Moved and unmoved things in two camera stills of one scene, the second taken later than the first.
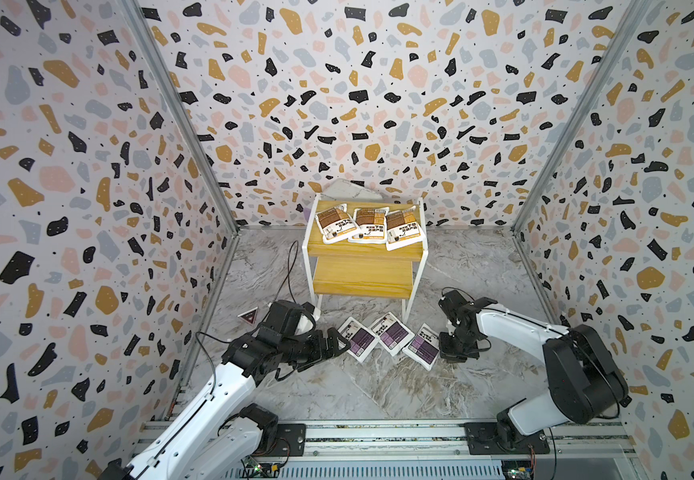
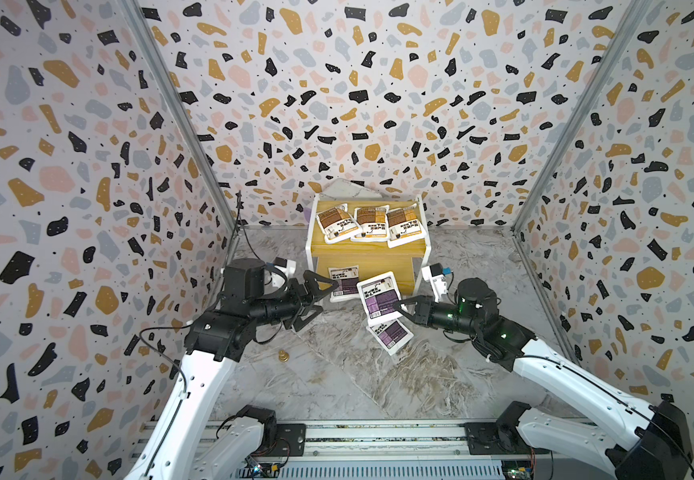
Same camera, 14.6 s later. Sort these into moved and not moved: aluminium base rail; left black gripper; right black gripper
Moved: right black gripper; left black gripper
Not moved: aluminium base rail
